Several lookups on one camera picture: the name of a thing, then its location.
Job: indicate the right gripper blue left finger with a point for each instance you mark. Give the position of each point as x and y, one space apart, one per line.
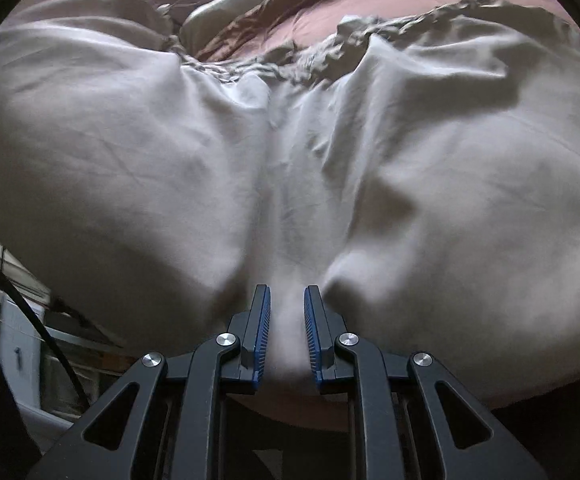
161 418

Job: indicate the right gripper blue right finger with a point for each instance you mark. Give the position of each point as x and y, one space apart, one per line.
410 417

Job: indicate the beige large garment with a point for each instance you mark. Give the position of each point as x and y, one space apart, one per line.
423 172

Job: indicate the white storage cabinet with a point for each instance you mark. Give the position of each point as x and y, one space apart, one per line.
20 354

